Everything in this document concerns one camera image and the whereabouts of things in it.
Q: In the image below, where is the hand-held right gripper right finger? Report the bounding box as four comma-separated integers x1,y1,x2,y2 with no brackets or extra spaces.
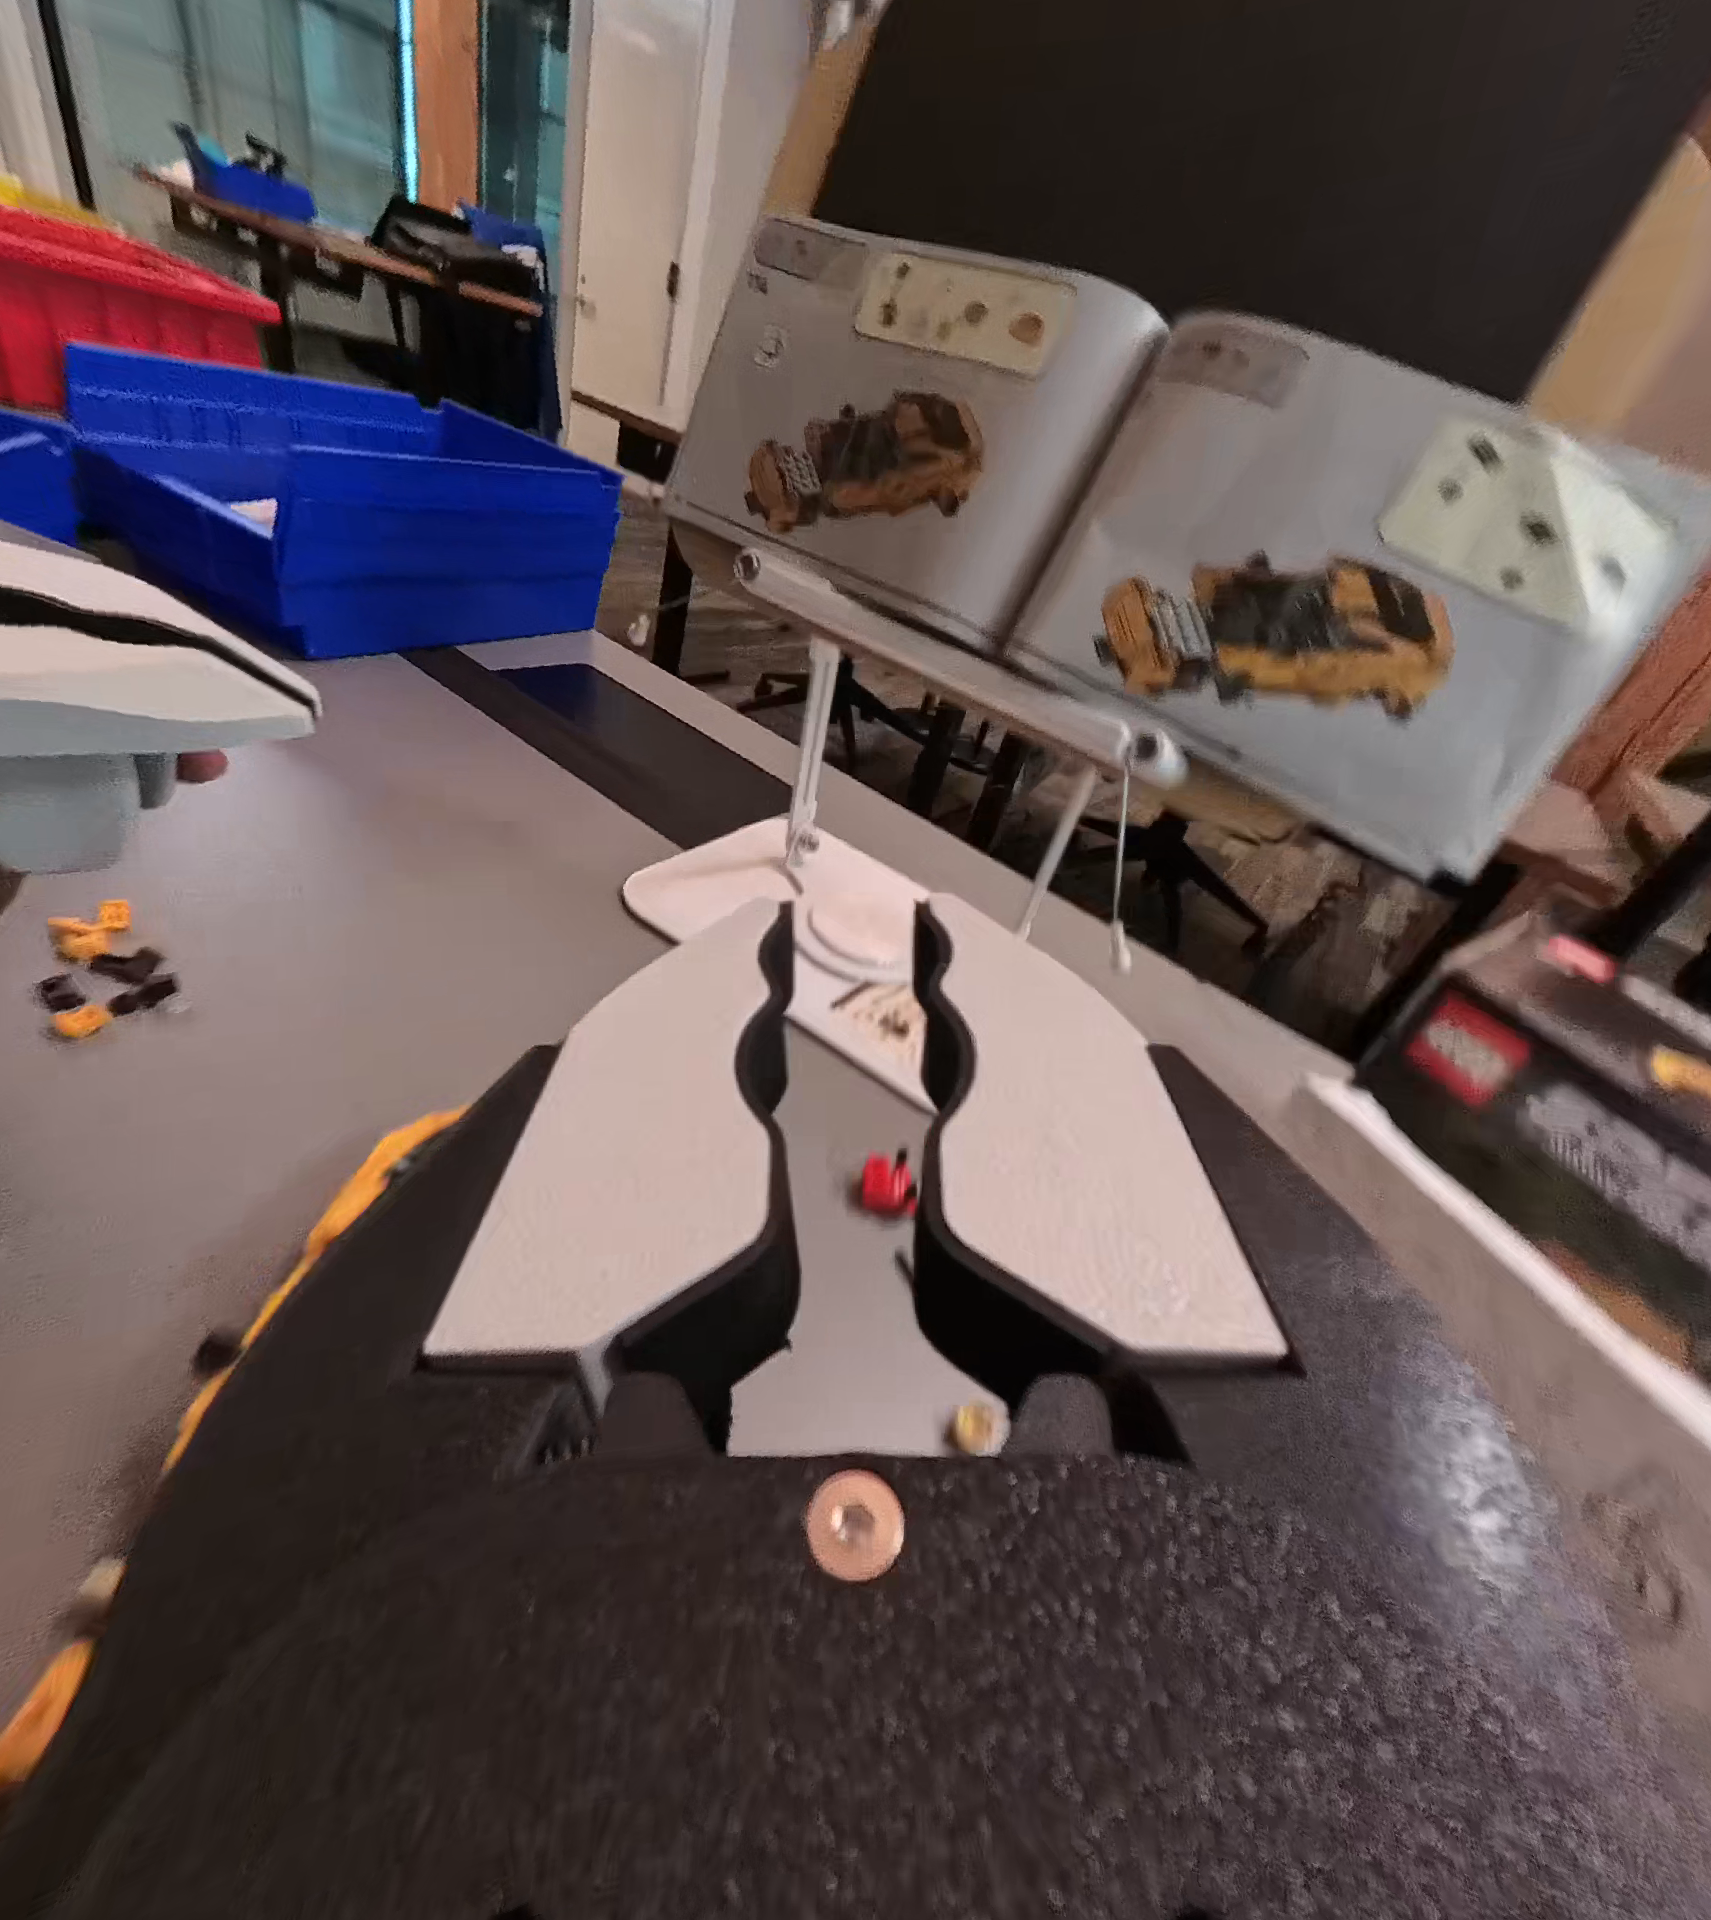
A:
915,897,1296,1420

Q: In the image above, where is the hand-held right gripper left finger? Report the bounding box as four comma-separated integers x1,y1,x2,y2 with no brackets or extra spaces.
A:
423,897,804,1414

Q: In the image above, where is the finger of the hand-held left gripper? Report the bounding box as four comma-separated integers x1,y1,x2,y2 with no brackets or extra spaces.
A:
0,514,321,707
0,591,321,758

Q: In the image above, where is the yellow lego car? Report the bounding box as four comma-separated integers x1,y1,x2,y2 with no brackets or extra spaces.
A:
0,1108,473,1842

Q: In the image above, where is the black lego box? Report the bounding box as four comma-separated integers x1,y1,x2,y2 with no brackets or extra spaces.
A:
1356,914,1711,1468

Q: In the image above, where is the lego instruction booklet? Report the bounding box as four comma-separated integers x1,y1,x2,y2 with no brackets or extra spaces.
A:
664,217,1711,885

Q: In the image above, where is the red plastic bin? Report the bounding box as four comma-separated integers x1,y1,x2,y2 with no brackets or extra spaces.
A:
0,176,283,413

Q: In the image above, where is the blue plastic bin stack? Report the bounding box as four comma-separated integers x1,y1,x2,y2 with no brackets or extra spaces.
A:
65,344,628,663

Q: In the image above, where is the white book stand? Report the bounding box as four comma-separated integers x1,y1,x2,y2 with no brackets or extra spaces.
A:
621,551,1186,1111

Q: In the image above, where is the black office chair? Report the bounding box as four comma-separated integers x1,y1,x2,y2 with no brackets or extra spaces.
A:
749,658,1036,847
1081,800,1372,977

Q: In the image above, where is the wooden desk with black legs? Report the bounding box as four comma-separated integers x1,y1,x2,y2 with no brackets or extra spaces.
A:
137,166,548,408

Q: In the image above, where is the small blue bin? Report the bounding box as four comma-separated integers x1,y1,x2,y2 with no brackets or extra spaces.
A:
179,127,321,222

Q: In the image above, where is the white printed paper bag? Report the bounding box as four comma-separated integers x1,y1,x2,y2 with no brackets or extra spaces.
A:
1285,1069,1711,1880

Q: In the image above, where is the black bag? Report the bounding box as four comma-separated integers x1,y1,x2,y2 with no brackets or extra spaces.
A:
371,195,533,296

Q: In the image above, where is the blue jacket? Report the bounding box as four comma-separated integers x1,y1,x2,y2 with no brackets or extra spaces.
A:
461,202,564,438

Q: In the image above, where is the wooden column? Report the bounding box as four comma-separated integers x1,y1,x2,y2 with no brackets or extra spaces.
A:
407,0,485,213

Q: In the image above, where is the black backdrop board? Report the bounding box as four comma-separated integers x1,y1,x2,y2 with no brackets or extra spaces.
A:
808,0,1711,408

